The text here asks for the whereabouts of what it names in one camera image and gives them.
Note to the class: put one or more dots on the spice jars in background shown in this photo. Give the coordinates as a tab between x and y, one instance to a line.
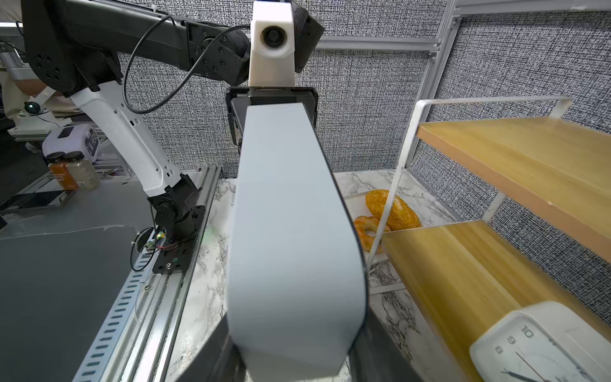
73	171

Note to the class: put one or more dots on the white device in background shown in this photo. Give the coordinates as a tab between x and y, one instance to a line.
81	137

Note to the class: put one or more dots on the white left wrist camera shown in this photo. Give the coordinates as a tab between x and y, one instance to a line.
272	45

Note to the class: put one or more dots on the white rectangular tray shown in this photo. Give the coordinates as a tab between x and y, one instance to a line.
356	207

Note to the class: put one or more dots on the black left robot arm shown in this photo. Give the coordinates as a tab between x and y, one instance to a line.
103	54

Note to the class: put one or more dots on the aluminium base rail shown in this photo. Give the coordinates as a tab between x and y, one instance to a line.
137	337

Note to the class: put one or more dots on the grey rectangular alarm clock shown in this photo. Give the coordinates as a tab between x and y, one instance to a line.
296	292

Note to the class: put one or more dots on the sesame seeded bread loaf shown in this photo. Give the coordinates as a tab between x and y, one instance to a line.
401	216

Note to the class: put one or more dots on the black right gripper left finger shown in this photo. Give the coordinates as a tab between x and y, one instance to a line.
218	360

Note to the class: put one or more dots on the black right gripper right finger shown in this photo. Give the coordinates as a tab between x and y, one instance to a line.
375	357

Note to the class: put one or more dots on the white square alarm clock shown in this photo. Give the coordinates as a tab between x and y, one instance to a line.
543	342

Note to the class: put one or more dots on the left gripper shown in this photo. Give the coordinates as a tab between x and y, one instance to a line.
238	99

